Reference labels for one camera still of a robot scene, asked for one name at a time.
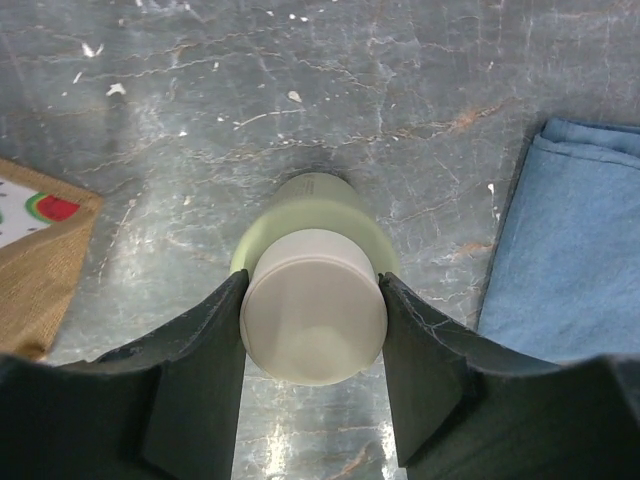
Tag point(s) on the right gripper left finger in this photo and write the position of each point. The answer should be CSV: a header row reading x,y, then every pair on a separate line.
x,y
164,406

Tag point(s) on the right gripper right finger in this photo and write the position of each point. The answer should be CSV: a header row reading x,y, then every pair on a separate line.
x,y
465,407

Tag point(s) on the watermelon print canvas bag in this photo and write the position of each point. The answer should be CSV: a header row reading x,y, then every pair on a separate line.
x,y
46,225

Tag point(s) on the blue folded cloth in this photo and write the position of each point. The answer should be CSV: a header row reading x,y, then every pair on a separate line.
x,y
564,280

